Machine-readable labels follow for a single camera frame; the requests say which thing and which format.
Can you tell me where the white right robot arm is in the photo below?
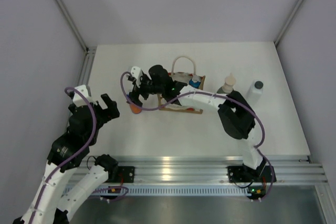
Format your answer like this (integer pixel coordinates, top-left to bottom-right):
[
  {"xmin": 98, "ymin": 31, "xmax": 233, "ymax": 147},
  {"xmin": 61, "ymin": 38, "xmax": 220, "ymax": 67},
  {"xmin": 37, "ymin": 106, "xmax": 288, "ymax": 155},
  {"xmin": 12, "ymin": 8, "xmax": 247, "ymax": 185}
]
[{"xmin": 126, "ymin": 65, "xmax": 266, "ymax": 180}]

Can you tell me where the orange bottle blue cap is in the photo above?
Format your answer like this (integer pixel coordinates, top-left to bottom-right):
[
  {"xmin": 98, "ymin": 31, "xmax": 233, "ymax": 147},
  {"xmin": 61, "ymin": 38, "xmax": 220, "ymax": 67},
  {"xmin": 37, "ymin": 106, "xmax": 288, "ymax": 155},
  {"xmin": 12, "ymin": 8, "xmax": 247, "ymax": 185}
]
[
  {"xmin": 189, "ymin": 75, "xmax": 202, "ymax": 89},
  {"xmin": 128, "ymin": 92, "xmax": 142, "ymax": 114}
]

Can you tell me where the aluminium frame post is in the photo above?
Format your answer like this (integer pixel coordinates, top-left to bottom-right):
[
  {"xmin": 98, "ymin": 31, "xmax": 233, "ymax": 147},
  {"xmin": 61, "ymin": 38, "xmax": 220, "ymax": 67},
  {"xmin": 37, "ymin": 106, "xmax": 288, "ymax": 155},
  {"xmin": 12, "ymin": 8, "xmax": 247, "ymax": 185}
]
[
  {"xmin": 274, "ymin": 0, "xmax": 306, "ymax": 47},
  {"xmin": 54, "ymin": 0, "xmax": 88, "ymax": 52}
]

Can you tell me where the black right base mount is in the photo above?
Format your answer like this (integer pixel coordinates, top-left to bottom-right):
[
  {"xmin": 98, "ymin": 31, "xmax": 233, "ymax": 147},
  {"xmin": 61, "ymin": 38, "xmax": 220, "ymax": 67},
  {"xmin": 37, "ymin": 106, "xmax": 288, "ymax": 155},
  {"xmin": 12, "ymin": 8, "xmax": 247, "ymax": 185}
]
[{"xmin": 227, "ymin": 165, "xmax": 277, "ymax": 188}]

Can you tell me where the white slotted cable duct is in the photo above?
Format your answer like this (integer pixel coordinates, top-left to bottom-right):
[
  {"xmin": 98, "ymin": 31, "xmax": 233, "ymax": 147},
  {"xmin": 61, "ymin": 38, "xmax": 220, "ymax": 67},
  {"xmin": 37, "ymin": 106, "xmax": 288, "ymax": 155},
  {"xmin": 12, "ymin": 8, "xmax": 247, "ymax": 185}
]
[{"xmin": 91, "ymin": 185, "xmax": 251, "ymax": 197}]

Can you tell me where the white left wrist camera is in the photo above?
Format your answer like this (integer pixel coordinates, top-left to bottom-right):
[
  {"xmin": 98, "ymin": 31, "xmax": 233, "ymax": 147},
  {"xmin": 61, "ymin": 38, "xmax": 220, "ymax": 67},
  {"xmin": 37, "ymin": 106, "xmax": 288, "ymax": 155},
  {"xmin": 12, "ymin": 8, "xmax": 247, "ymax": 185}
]
[{"xmin": 65, "ymin": 84, "xmax": 95, "ymax": 107}]

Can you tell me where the watermelon print canvas bag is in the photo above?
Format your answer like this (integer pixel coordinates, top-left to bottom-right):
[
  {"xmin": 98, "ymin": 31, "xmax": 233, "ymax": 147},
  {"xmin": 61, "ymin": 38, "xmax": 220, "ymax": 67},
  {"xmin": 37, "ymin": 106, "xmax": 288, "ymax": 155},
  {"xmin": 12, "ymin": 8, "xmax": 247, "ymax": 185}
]
[{"xmin": 157, "ymin": 56, "xmax": 206, "ymax": 115}]

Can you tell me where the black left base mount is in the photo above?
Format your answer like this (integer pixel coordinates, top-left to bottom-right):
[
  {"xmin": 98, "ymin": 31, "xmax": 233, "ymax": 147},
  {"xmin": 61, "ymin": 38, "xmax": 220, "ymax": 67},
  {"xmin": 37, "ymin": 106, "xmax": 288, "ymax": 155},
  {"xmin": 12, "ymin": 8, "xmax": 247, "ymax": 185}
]
[{"xmin": 114, "ymin": 166, "xmax": 135, "ymax": 184}]

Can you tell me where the aluminium frame post right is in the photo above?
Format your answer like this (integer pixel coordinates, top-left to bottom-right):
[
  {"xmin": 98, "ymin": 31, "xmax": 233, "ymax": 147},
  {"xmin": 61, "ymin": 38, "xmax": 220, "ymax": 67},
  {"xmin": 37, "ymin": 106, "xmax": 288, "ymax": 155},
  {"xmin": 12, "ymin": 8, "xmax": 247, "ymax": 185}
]
[{"xmin": 274, "ymin": 0, "xmax": 306, "ymax": 47}]

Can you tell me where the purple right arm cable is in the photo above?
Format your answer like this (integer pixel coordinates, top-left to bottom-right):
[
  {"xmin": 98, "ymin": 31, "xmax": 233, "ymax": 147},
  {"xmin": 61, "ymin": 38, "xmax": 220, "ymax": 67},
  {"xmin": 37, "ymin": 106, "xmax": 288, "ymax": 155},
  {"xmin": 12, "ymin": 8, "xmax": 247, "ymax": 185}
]
[{"xmin": 120, "ymin": 71, "xmax": 266, "ymax": 151}]

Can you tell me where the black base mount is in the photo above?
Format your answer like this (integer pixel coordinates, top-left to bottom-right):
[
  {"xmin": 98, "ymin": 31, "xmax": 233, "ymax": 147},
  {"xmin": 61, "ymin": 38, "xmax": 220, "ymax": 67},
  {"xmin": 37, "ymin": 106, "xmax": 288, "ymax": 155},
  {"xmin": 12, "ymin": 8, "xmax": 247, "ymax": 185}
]
[
  {"xmin": 227, "ymin": 165, "xmax": 277, "ymax": 188},
  {"xmin": 114, "ymin": 166, "xmax": 135, "ymax": 184}
]

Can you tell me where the white bottle dark cap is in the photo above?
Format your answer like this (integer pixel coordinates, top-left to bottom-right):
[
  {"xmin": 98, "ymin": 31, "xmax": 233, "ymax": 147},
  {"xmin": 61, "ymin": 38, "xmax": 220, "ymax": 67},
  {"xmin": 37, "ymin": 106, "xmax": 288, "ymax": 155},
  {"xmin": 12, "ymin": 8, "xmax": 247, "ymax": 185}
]
[{"xmin": 245, "ymin": 80, "xmax": 264, "ymax": 109}]

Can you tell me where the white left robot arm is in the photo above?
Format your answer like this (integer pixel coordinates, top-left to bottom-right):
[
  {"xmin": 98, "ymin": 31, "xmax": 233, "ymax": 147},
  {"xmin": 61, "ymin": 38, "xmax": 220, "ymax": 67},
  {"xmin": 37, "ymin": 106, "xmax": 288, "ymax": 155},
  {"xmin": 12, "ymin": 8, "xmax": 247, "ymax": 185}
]
[{"xmin": 13, "ymin": 89, "xmax": 120, "ymax": 223}]

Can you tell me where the grey green squeeze bottle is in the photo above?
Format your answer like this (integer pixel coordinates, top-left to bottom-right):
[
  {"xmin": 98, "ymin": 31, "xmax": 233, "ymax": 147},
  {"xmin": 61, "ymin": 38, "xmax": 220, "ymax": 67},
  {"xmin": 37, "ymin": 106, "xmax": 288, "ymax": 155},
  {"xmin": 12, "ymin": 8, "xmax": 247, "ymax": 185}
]
[{"xmin": 216, "ymin": 73, "xmax": 236, "ymax": 94}]

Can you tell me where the aluminium mounting rail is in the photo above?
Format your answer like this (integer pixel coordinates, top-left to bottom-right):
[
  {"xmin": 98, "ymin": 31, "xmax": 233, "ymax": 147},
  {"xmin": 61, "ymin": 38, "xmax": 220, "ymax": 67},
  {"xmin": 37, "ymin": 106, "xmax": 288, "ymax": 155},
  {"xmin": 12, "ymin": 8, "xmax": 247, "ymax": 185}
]
[{"xmin": 116, "ymin": 156, "xmax": 328, "ymax": 185}]

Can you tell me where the aluminium frame post left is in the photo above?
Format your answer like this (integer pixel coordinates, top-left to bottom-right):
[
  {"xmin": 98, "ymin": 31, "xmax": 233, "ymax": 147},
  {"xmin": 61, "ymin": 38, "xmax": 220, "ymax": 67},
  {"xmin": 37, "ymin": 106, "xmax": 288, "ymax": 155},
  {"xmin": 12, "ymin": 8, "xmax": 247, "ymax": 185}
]
[{"xmin": 54, "ymin": 0, "xmax": 88, "ymax": 52}]

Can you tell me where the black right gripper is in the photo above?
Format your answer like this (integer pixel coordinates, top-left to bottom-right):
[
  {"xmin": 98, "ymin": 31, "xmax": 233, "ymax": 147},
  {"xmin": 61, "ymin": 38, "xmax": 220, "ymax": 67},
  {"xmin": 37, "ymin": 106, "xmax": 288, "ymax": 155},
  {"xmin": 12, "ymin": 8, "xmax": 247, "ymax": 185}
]
[{"xmin": 127, "ymin": 76, "xmax": 164, "ymax": 109}]

